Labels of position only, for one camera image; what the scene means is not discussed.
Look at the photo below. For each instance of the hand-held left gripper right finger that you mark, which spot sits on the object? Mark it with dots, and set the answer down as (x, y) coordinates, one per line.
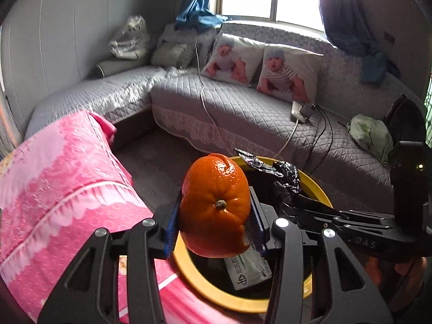
(256, 222)

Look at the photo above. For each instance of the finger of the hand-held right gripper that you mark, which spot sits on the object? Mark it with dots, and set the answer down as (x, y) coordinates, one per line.
(317, 217)

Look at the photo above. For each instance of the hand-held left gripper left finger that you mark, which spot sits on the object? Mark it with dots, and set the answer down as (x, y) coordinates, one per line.
(172, 229)

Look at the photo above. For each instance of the orange fruit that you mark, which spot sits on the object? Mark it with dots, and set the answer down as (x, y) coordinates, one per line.
(212, 189)

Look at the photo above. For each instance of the yellow trash bin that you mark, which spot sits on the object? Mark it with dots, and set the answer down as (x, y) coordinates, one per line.
(202, 287)

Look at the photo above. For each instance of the person's right hand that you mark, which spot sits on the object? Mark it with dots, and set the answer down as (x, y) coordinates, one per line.
(413, 283)

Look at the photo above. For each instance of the clear white plastic packet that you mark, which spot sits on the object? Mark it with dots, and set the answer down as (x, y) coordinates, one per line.
(246, 273)

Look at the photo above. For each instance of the green cloth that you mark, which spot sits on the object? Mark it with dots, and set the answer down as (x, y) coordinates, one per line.
(368, 135)

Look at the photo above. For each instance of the black bag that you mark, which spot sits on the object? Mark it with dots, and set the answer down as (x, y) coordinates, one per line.
(405, 118)

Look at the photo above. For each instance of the white power strip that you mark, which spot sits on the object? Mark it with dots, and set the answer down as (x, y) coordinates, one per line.
(298, 111)

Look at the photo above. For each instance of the grey quilted sofa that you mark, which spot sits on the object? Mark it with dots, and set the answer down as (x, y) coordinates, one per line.
(236, 114)

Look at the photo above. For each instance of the pink floral bed cover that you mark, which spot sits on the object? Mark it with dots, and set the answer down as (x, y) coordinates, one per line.
(50, 192)

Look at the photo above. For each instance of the baby print cushion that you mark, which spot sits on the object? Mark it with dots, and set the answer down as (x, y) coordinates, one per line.
(229, 60)
(283, 74)

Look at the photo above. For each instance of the grey bolster pillow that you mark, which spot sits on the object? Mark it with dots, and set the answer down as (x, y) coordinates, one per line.
(114, 66)

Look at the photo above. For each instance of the beige cushion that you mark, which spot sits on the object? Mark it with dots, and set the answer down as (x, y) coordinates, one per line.
(172, 55)

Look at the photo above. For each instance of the purple blue curtain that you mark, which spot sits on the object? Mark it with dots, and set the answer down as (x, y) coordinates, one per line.
(347, 13)

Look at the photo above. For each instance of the silver plastic bag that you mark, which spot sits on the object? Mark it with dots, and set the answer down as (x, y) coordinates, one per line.
(130, 40)

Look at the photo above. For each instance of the wall socket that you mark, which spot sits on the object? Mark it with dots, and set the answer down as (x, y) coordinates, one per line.
(389, 37)

